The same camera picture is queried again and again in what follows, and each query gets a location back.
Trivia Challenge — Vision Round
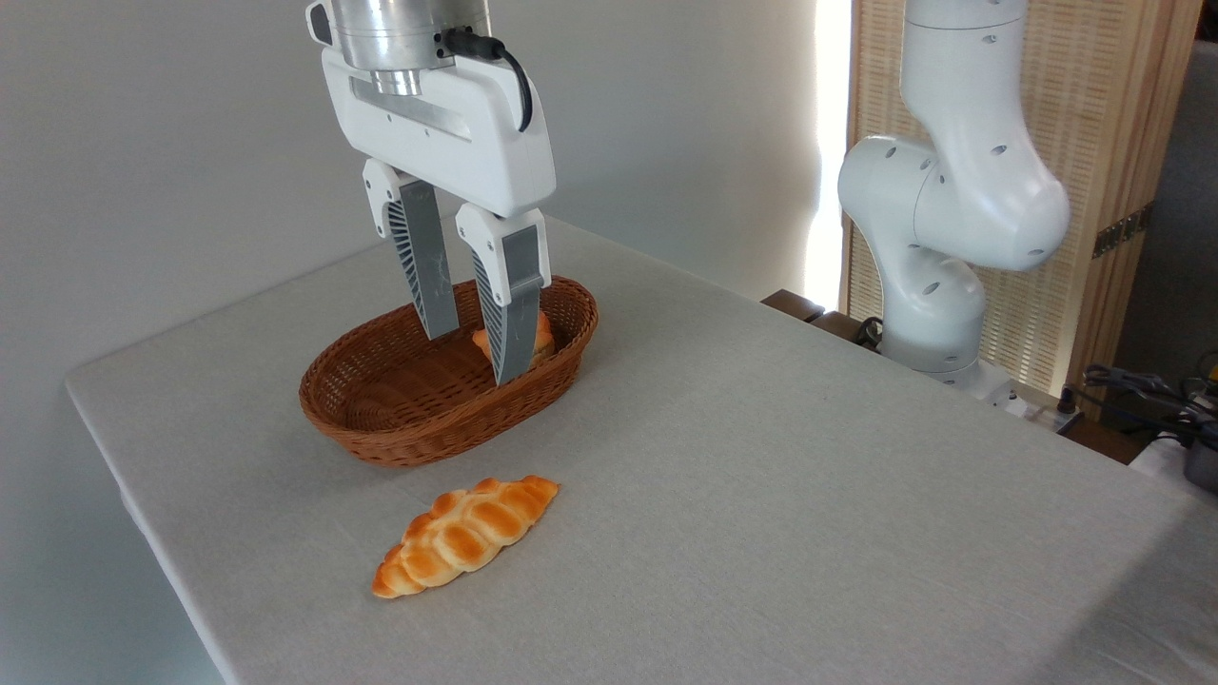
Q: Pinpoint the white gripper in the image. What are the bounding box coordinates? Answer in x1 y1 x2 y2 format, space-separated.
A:
321 48 558 387

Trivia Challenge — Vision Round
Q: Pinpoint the round knotted bread roll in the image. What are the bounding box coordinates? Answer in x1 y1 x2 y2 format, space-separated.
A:
472 308 556 368

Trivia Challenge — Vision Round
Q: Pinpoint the long braided bread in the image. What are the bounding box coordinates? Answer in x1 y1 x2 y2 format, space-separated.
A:
370 475 561 600

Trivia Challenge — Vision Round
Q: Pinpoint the brown oval wicker basket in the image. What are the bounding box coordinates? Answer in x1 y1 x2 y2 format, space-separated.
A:
298 275 600 469

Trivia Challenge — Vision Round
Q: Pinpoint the grey tablecloth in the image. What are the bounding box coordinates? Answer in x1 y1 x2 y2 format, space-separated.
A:
64 213 1218 685

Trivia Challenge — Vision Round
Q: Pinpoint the black screen hinge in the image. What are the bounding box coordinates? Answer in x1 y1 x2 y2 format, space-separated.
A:
1091 203 1155 260

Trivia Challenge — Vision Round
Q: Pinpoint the wooden bamboo folding screen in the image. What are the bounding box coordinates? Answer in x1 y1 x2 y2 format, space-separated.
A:
841 0 1204 399

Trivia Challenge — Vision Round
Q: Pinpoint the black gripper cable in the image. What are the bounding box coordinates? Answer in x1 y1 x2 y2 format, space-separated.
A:
441 28 535 134

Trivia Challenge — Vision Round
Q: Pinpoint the black cable bundle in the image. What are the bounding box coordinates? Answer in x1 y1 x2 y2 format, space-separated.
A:
1058 352 1218 450

